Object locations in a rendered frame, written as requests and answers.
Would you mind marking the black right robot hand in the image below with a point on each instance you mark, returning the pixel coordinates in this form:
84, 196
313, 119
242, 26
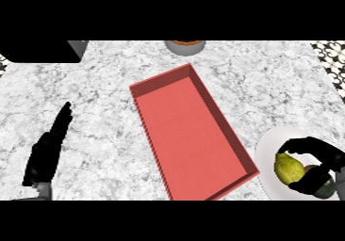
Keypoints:
319, 157

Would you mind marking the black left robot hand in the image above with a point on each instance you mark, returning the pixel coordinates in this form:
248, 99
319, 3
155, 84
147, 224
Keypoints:
47, 153

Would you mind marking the yellow-green pear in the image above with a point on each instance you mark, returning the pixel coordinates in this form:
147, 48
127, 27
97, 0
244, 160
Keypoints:
288, 168

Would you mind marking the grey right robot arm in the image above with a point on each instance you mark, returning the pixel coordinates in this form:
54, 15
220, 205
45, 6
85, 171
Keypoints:
343, 185

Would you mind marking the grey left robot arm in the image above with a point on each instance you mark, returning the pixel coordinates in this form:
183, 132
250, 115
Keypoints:
44, 191

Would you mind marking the white plate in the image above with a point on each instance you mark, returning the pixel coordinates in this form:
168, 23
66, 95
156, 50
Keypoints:
273, 157

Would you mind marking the red cardboard box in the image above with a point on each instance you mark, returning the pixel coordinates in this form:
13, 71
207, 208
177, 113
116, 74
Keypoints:
189, 131

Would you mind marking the dark green fruit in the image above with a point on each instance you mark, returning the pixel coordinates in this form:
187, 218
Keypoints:
327, 190

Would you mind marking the black appliance with grey side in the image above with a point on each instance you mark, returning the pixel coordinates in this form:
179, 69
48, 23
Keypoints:
41, 51

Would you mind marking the grey round pot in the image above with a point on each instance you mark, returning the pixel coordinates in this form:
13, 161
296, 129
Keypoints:
186, 47

